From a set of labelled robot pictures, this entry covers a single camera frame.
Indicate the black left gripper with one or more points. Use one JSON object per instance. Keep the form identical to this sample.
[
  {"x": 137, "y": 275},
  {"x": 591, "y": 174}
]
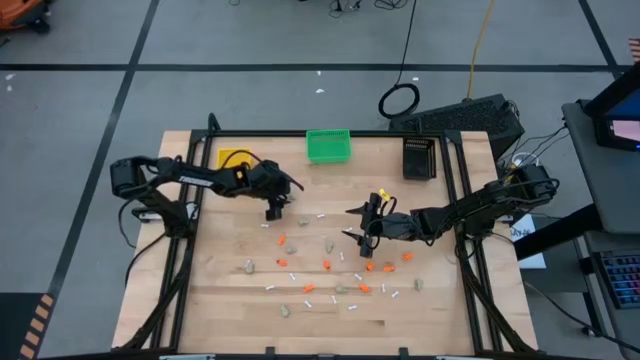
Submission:
[{"x": 270, "y": 182}]

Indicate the green plastic basket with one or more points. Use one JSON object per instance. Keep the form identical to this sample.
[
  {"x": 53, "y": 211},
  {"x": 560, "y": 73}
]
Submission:
[{"x": 328, "y": 146}]

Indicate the black monitor with lit screen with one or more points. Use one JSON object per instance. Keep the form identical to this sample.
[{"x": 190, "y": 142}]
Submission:
[{"x": 620, "y": 130}]

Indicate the black aluminium table frame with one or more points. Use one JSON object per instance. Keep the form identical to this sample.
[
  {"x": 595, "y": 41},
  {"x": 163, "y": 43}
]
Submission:
[{"x": 380, "y": 133}]

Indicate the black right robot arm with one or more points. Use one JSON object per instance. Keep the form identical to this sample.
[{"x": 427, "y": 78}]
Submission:
[{"x": 490, "y": 205}]

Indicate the grey desk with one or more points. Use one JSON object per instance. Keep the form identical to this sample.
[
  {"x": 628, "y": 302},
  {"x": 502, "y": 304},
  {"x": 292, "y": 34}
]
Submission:
[
  {"x": 600, "y": 175},
  {"x": 595, "y": 325}
]

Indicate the green skull right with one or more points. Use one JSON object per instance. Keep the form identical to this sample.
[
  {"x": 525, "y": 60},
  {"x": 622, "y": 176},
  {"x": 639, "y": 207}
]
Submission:
[{"x": 303, "y": 221}]

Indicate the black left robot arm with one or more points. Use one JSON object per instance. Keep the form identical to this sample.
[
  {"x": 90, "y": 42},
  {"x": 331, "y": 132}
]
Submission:
[{"x": 195, "y": 181}]

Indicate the orange bone centre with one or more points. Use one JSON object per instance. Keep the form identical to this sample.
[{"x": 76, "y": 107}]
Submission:
[{"x": 326, "y": 265}]

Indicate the black computer tower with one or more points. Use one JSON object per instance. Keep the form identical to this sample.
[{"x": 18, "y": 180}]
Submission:
[{"x": 455, "y": 120}]

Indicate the orange floor object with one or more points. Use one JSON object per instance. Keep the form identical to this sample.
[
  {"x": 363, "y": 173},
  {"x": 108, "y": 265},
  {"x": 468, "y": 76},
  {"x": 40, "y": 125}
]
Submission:
[{"x": 20, "y": 10}]

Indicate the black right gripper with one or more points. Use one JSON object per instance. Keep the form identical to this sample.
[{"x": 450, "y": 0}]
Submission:
[{"x": 395, "y": 227}]

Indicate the yellow plastic basket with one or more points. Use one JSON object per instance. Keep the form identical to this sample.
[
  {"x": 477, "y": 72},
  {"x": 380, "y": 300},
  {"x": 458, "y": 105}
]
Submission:
[{"x": 227, "y": 156}]

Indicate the backlit computer keyboard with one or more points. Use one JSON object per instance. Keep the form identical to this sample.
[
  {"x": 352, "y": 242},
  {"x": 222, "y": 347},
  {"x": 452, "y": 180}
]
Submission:
[{"x": 622, "y": 277}]

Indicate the white paper sheet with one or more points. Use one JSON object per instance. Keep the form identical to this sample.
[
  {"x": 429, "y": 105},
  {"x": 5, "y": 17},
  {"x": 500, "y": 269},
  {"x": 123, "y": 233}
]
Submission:
[{"x": 530, "y": 250}]

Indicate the black plastic basket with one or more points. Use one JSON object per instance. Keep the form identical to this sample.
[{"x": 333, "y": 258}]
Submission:
[{"x": 419, "y": 159}]

